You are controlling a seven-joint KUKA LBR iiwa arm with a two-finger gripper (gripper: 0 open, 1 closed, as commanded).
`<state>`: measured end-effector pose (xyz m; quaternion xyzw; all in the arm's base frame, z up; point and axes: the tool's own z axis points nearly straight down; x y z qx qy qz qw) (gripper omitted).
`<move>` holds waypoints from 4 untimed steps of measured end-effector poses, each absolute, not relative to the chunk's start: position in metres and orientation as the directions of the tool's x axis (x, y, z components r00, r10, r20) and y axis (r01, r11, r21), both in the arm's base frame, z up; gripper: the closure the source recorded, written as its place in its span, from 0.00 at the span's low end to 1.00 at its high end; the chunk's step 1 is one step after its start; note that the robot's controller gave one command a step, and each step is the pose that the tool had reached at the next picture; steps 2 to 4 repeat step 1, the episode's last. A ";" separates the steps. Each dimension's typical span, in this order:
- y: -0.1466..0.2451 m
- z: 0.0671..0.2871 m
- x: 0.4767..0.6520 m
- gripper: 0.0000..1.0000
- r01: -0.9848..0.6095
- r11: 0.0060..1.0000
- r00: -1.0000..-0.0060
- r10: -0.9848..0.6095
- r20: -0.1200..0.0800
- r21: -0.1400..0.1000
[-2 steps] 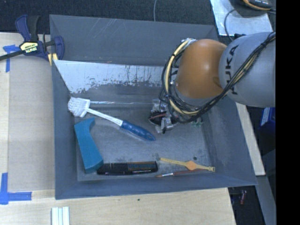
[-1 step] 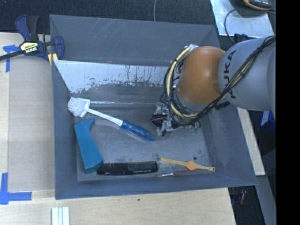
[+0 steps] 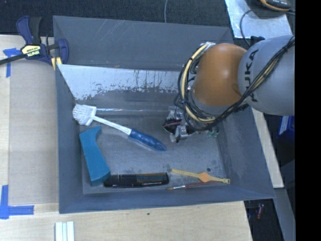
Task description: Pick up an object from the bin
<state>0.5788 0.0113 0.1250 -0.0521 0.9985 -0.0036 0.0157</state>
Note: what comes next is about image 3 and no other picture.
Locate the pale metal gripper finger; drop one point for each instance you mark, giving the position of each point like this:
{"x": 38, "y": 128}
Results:
{"x": 176, "y": 113}
{"x": 181, "y": 132}

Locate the grey metal bin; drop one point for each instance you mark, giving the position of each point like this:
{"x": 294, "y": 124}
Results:
{"x": 155, "y": 159}

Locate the blue foam block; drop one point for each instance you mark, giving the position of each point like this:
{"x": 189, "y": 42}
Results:
{"x": 95, "y": 157}

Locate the clear plastic stick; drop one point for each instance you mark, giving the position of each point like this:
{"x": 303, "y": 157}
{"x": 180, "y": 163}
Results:
{"x": 125, "y": 110}

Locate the red-brown paintbrush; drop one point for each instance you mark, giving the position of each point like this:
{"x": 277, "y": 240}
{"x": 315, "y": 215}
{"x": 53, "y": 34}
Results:
{"x": 193, "y": 185}

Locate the black flat comb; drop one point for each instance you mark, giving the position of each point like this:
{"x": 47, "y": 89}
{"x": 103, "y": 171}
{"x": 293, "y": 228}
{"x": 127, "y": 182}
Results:
{"x": 135, "y": 180}

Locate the white and blue dish brush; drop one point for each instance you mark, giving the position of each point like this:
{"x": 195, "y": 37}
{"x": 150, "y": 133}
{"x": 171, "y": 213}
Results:
{"x": 143, "y": 137}

